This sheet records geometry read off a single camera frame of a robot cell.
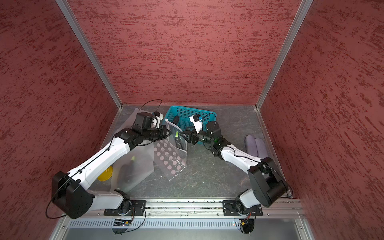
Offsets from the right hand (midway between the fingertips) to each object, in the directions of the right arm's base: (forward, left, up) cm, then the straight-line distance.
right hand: (182, 133), depth 79 cm
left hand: (-1, +6, 0) cm, 6 cm away
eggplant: (-14, +34, -18) cm, 41 cm away
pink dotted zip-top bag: (-3, +9, -17) cm, 20 cm away
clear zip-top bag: (+30, +48, -20) cm, 59 cm away
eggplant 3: (+24, +7, -17) cm, 30 cm away
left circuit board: (-38, +31, -21) cm, 53 cm away
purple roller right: (0, -49, -20) cm, 53 cm away
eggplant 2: (-3, +3, -4) cm, 6 cm away
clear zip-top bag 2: (-11, +31, -19) cm, 38 cm away
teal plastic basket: (+23, +1, -20) cm, 31 cm away
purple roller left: (+2, -43, -19) cm, 47 cm away
